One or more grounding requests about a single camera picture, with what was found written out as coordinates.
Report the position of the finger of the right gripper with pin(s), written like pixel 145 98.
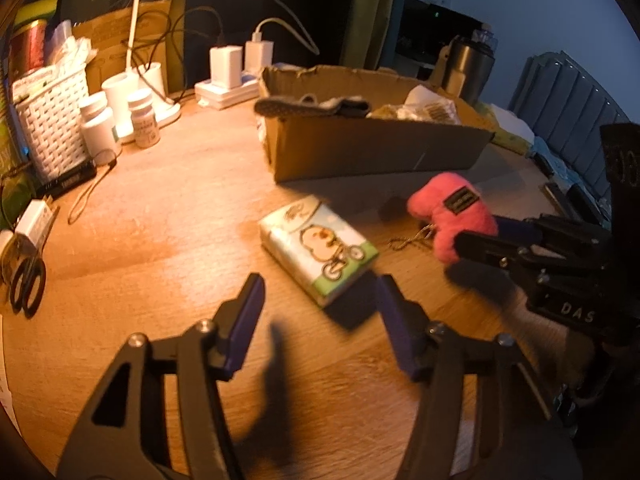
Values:
pixel 548 228
pixel 488 249

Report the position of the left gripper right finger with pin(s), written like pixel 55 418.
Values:
pixel 515 434

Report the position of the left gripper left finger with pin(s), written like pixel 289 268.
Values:
pixel 121 433

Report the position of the pink plush keychain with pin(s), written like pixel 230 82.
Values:
pixel 451 204

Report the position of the clear packet of swabs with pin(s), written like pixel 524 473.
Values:
pixel 437 112

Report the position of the white cloth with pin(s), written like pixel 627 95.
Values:
pixel 421 96

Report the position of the cartoon tissue packet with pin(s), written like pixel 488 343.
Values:
pixel 318 248

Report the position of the grey sock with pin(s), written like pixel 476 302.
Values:
pixel 308 106

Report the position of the yellow tissue pack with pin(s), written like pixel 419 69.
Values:
pixel 511 132

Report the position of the steel travel mug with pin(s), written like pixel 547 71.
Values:
pixel 463 68

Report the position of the black scissors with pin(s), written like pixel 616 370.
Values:
pixel 27 286

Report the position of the black television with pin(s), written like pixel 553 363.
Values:
pixel 425 28

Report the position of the cardboard box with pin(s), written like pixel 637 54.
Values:
pixel 313 147

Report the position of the black pen box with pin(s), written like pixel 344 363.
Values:
pixel 67 181

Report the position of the brown labelled pill bottle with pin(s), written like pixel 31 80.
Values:
pixel 146 130

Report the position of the white pill bottle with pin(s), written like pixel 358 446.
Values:
pixel 97 128

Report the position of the white usb charger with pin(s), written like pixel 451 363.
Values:
pixel 257 54

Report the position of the white power strip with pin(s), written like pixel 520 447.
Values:
pixel 211 95

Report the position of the white woven basket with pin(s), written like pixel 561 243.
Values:
pixel 50 120

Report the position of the white desk lamp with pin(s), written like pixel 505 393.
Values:
pixel 148 30

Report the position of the red tin can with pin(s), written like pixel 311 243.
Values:
pixel 26 49

